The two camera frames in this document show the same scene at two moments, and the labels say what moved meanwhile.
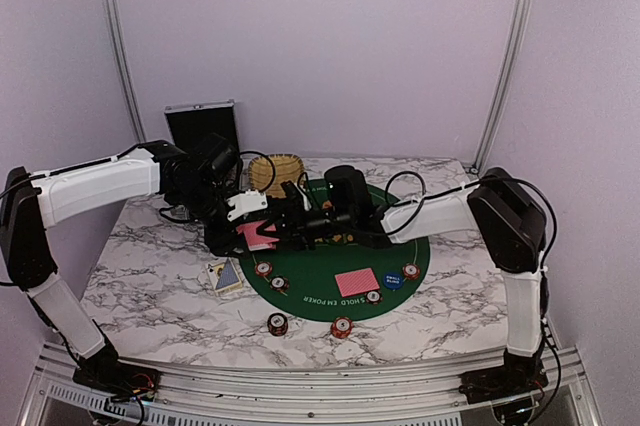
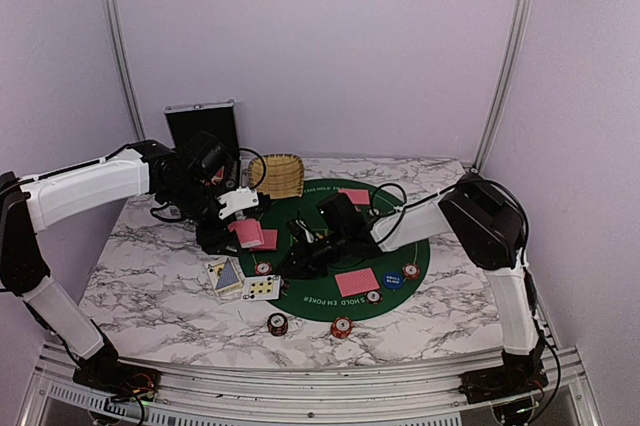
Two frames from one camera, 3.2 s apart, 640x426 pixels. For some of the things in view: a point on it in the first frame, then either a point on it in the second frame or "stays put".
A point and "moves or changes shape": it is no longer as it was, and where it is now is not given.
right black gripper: [295, 227] → [302, 260]
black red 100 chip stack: [277, 324] stays put
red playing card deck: [255, 241] moves or changes shape
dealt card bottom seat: [356, 282] stays put
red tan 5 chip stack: [341, 327] stays put
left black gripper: [219, 241] stays put
